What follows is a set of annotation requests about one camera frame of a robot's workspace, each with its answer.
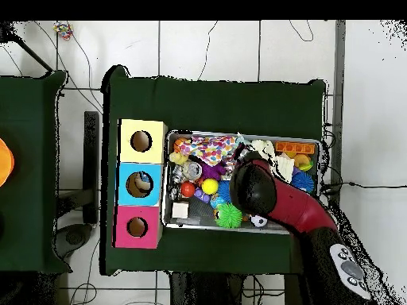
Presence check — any clear plastic bottle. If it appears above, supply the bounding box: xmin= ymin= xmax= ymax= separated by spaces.
xmin=134 ymin=174 xmax=153 ymax=191

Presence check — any wooden box with three holes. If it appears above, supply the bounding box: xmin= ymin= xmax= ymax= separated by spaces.
xmin=114 ymin=118 xmax=169 ymax=250

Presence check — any yellow ball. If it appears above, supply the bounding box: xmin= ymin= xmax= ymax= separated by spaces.
xmin=202 ymin=178 xmax=220 ymax=195

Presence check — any polka dot cloth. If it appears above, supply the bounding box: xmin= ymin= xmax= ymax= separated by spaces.
xmin=176 ymin=134 xmax=238 ymax=168

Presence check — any small red ball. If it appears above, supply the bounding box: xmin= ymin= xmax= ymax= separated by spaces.
xmin=180 ymin=182 xmax=197 ymax=199

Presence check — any blue spiky ball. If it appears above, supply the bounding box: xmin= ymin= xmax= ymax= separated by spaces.
xmin=291 ymin=172 xmax=316 ymax=194
xmin=217 ymin=180 xmax=233 ymax=203

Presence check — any green spiky ball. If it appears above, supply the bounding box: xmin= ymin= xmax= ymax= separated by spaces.
xmin=215 ymin=203 xmax=244 ymax=230

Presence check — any small soccer ball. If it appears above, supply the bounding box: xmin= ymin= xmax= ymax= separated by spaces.
xmin=250 ymin=214 xmax=268 ymax=229

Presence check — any white knitted cloth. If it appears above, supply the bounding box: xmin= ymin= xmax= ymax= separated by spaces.
xmin=250 ymin=139 xmax=296 ymax=185

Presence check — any orange toy building block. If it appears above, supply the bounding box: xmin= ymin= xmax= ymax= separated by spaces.
xmin=274 ymin=141 xmax=316 ymax=155

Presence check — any green cloth side table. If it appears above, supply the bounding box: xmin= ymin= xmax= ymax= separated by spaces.
xmin=0 ymin=69 xmax=70 ymax=274

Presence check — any small colourful floor toy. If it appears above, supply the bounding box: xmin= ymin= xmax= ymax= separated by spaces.
xmin=53 ymin=21 xmax=74 ymax=41

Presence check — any orange round object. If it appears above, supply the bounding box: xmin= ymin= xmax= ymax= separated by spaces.
xmin=0 ymin=138 xmax=15 ymax=187

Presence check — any clear wire mesh bin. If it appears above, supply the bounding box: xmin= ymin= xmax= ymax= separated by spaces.
xmin=161 ymin=129 xmax=321 ymax=236

